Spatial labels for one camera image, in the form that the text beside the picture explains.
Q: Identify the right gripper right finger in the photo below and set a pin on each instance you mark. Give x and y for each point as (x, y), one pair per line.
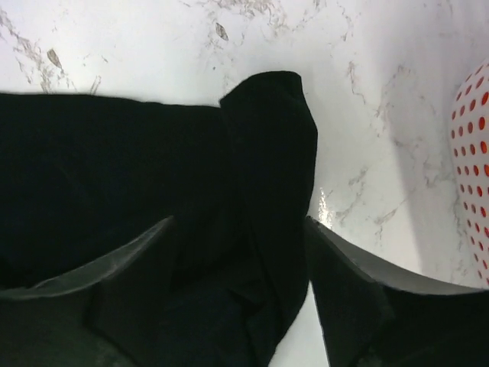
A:
(375, 313)

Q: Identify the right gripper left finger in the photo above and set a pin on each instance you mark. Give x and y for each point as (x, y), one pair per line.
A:
(102, 313)

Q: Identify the black t shirt blue logo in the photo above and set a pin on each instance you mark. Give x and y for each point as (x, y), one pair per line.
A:
(83, 175)

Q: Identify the white plastic laundry basket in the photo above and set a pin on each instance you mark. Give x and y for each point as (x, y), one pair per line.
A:
(468, 139)

